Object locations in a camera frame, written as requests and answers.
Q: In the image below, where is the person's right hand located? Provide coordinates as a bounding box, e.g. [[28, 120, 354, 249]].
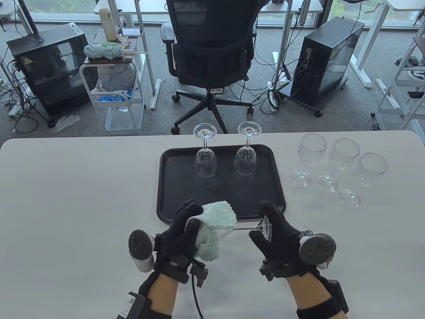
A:
[[249, 200, 314, 279]]

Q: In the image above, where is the person's left hand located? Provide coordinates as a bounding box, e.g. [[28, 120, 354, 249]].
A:
[[153, 199, 205, 284]]

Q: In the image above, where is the clear wine glass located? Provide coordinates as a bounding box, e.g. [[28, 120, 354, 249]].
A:
[[234, 121, 262, 176], [185, 215, 273, 247], [339, 152, 388, 209], [193, 124, 218, 178], [316, 138, 361, 193], [290, 133, 327, 189]]

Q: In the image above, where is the green fish scale cleaning cloth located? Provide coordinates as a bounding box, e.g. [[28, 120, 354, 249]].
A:
[[193, 200, 238, 261]]

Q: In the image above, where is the person's right forearm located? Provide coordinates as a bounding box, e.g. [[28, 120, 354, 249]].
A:
[[286, 271, 349, 319]]

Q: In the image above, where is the person's left forearm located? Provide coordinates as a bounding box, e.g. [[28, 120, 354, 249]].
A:
[[146, 274, 180, 314]]

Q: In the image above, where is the plain black forearm box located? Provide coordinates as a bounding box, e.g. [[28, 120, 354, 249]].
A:
[[327, 280, 350, 313]]

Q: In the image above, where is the grey round hand tracker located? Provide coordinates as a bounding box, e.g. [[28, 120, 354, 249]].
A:
[[128, 230, 156, 273], [299, 233, 336, 269]]

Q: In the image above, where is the black plastic tray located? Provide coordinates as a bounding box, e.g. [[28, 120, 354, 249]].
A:
[[156, 144, 287, 223]]

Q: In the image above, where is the black box with white label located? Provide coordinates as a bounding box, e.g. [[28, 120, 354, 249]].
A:
[[116, 292, 153, 319]]

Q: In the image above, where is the white rolling cart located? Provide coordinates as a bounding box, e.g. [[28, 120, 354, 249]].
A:
[[79, 28, 146, 132]]

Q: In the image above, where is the blue plastic bag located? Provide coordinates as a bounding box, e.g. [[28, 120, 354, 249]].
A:
[[98, 89, 134, 103]]

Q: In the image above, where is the clear plastic bag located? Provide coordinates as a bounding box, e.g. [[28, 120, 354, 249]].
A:
[[53, 115, 81, 131]]

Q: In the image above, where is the white plastic bag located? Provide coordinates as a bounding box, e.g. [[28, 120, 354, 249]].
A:
[[96, 63, 138, 92]]

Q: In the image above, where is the black office chair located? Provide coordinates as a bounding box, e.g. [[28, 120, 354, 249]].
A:
[[160, 0, 258, 135]]

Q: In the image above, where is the pale green folded umbrella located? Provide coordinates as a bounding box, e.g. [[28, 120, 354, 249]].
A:
[[83, 42, 146, 61]]

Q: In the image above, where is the black glass-sided computer tower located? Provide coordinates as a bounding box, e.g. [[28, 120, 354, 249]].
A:
[[6, 23, 100, 128]]

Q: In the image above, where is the cream cylindrical bottle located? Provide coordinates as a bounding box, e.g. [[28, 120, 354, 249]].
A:
[[99, 7, 123, 43]]

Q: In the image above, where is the black pole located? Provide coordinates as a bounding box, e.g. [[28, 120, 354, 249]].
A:
[[17, 0, 39, 35]]

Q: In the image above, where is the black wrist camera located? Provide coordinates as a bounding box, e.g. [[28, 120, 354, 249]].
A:
[[259, 260, 278, 282], [190, 261, 209, 288]]

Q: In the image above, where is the black camera cable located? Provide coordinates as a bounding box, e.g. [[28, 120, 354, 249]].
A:
[[191, 282, 206, 319]]

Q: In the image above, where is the black forearm strap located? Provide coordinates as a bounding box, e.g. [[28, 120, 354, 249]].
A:
[[146, 306, 173, 319], [296, 297, 334, 319]]

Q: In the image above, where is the white shelf frame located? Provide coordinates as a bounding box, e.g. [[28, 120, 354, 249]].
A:
[[371, 35, 425, 133]]

